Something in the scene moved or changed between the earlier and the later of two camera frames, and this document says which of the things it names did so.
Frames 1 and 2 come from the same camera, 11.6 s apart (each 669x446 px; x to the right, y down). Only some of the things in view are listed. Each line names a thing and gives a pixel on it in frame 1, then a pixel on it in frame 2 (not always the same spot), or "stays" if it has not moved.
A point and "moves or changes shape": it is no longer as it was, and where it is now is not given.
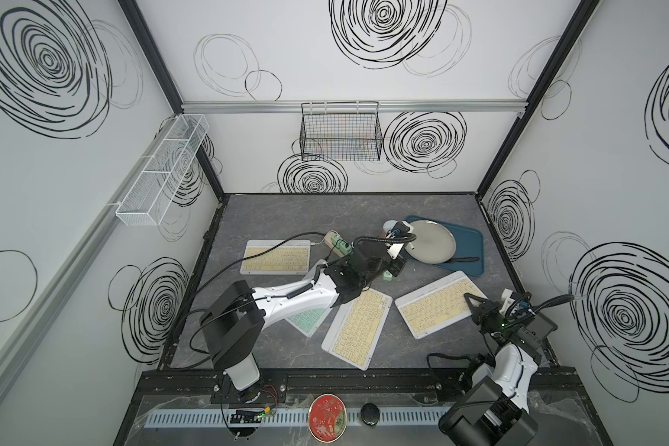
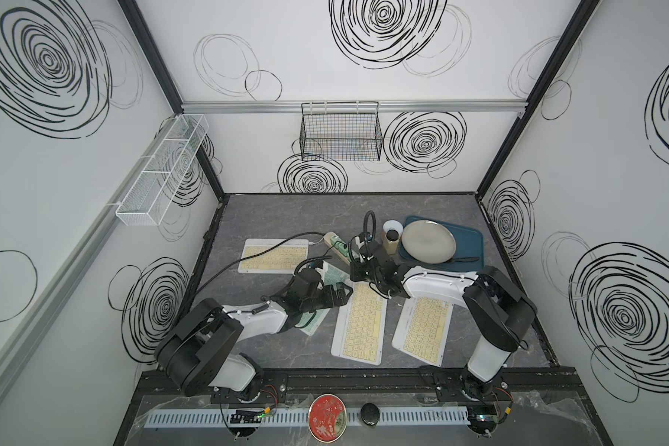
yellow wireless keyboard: (439, 304) moves or changes shape
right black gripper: (482, 312) to (354, 268)
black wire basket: (345, 131) stays
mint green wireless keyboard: (308, 321) stays
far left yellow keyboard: (291, 257) stays
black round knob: (370, 413) stays
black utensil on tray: (467, 258) stays
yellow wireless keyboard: (356, 327) moves or changes shape
